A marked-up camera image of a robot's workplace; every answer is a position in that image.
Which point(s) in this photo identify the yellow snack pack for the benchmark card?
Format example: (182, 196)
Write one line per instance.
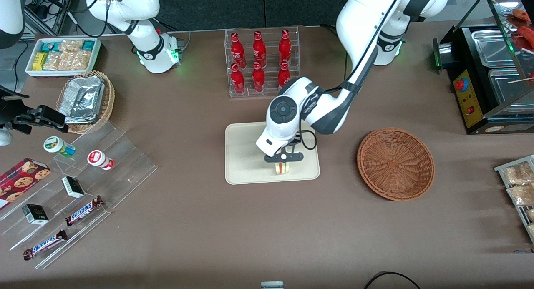
(40, 60)

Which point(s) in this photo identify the clear acrylic stepped riser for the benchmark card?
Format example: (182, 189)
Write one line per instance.
(54, 222)
(129, 172)

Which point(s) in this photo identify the beige plastic tray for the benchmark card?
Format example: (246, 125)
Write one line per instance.
(246, 164)

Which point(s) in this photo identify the tray of packaged snacks right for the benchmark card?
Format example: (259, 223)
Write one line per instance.
(519, 214)

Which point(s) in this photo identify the clear acrylic bottle rack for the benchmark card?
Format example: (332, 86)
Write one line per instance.
(269, 93)

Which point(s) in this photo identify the grey white device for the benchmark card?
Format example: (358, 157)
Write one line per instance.
(272, 285)

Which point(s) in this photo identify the Snickers chocolate bar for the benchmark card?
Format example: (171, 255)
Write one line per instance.
(83, 211)
(45, 245)

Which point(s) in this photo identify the aluminium frame rail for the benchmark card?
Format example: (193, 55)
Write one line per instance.
(58, 18)

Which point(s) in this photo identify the clear cracker bag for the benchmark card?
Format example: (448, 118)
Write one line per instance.
(71, 45)
(69, 60)

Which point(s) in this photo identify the triangle sandwich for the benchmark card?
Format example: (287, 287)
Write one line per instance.
(282, 169)

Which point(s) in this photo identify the teal snack pack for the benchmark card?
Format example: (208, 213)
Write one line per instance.
(87, 45)
(50, 46)

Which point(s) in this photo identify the clear fried snack bag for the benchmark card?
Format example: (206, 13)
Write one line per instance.
(521, 195)
(530, 215)
(519, 174)

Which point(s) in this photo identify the white snack bin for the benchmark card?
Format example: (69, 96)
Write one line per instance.
(31, 72)

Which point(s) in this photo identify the small black carton box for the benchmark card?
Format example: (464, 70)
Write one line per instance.
(73, 187)
(35, 214)

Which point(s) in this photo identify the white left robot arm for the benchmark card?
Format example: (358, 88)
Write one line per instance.
(363, 22)

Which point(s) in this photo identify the black food warmer case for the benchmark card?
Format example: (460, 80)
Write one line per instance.
(469, 105)

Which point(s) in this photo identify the thin wooden skewer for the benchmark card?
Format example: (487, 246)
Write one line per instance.
(521, 79)

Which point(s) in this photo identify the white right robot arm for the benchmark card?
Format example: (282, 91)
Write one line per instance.
(152, 51)

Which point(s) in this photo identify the dark left-arm gripper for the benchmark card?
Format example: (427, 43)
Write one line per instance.
(296, 140)

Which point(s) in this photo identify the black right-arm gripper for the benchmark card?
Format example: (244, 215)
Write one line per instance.
(9, 112)

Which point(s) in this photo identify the red sausage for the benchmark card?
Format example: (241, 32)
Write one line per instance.
(523, 14)
(526, 36)

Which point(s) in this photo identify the red cola bottle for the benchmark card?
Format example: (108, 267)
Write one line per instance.
(285, 47)
(283, 80)
(259, 49)
(237, 49)
(258, 81)
(238, 82)

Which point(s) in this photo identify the steel warmer pan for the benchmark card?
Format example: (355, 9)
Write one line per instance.
(492, 47)
(509, 86)

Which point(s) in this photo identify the green lid white jar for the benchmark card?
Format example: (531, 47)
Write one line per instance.
(56, 145)

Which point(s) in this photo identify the red plaid cookie box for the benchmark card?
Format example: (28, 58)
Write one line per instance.
(21, 180)

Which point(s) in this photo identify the brown wicker basket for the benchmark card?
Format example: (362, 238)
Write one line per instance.
(396, 164)

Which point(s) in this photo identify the light wicker basket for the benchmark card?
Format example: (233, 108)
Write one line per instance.
(107, 101)

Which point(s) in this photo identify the silver foil wrapped pack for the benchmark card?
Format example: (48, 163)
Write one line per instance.
(81, 99)

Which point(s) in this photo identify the red lid white jar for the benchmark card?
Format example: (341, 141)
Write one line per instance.
(98, 159)

